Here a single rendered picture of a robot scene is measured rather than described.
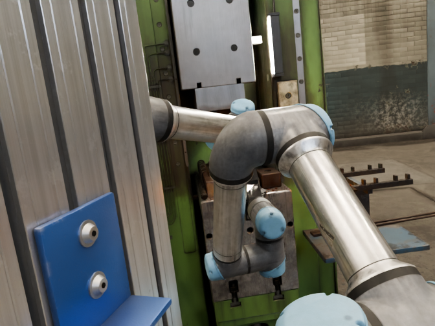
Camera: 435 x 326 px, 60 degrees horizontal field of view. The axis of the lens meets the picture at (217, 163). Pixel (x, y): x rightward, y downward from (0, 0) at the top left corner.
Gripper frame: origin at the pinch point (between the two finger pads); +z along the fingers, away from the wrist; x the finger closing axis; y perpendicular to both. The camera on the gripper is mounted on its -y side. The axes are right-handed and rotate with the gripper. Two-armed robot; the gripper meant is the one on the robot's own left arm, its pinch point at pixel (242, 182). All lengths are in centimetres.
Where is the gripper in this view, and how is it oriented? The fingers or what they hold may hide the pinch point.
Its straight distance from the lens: 140.8
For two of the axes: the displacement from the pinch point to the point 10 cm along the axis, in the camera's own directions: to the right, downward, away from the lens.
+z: 0.5, 7.7, 6.4
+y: 1.5, 6.3, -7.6
